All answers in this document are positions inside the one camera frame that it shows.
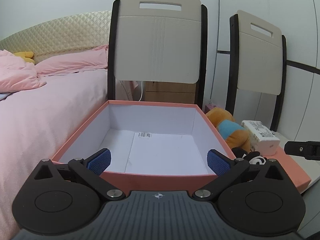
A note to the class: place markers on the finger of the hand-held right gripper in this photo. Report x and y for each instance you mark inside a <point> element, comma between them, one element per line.
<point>302,150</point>

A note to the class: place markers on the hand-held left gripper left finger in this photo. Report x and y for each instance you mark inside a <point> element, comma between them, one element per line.
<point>100,161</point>

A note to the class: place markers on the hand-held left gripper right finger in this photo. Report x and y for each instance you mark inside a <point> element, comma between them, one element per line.
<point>217,161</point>

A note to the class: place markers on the salmon pink box lid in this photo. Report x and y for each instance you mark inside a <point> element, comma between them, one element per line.
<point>292,170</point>

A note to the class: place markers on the black and white panda toy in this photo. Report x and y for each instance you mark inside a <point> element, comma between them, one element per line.
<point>257,159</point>

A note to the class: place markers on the white printed packet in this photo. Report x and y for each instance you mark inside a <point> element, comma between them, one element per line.
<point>262,135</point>

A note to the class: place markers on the orange plush toy blue shirt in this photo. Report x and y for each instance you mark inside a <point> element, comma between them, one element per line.
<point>217,116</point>

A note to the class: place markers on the salmon pink cardboard box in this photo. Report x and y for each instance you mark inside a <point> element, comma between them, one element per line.
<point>162,181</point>

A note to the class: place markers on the white paper sheet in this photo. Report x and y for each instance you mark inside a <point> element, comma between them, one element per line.
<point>170,155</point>

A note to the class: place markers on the small pink box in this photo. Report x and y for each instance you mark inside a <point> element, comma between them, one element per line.
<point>209,107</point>

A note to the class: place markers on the bed with pink sheet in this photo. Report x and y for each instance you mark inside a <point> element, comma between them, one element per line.
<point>45,120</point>

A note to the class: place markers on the wooden nightstand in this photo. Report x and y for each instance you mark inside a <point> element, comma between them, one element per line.
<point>170,91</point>

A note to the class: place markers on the pink pillow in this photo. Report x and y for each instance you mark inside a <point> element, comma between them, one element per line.
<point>75,61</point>

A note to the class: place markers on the yellow plush toy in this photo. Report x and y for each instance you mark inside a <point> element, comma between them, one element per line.
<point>25,55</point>

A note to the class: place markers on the beige chair with black frame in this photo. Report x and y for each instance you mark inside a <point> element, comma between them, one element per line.
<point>157,42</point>
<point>260,55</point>

